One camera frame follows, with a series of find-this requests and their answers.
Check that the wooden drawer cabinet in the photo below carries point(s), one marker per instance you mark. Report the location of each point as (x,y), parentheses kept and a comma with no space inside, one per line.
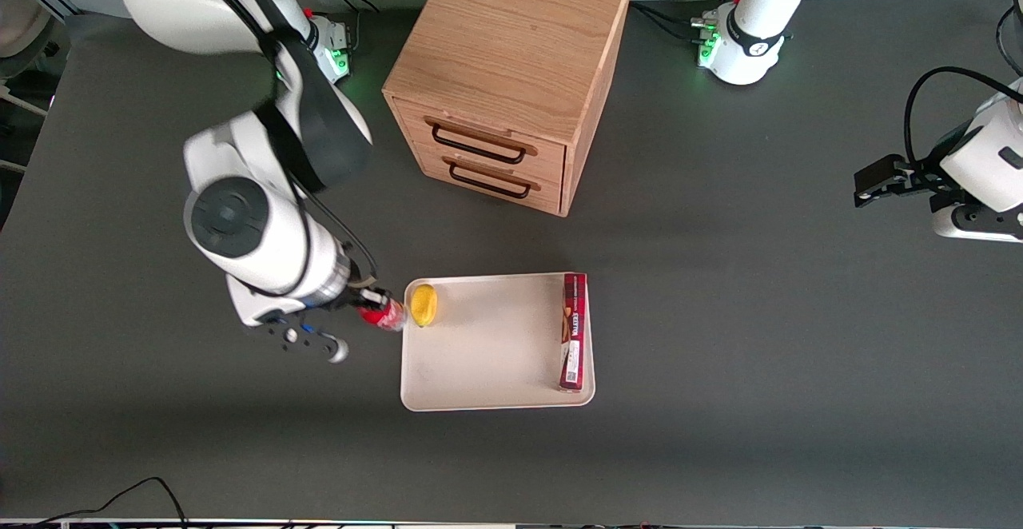
(511,41)

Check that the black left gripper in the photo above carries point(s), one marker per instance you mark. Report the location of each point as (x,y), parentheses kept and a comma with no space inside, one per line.
(921,173)

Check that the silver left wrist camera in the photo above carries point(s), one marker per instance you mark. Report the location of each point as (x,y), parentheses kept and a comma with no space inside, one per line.
(971,224)

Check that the beige plastic tray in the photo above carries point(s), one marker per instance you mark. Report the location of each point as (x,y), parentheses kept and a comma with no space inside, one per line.
(491,345)

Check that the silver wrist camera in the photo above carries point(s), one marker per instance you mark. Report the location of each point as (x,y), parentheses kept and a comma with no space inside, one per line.
(971,224)
(308,339)

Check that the red cracker box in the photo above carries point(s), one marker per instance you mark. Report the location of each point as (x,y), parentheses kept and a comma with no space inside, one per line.
(574,329)

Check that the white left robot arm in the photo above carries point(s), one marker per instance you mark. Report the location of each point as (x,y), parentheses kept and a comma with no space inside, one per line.
(755,25)

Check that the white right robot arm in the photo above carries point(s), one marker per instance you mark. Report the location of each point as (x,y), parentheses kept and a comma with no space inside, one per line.
(256,153)

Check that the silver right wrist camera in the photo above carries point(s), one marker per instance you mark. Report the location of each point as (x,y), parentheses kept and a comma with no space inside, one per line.
(308,339)

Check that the red coke bottle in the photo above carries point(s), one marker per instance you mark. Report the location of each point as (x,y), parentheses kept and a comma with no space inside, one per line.
(388,317)

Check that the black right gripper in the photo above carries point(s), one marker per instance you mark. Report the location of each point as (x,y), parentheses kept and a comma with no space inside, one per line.
(359,297)

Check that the yellow lemon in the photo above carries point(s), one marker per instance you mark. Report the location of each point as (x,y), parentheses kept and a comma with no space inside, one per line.
(423,305)

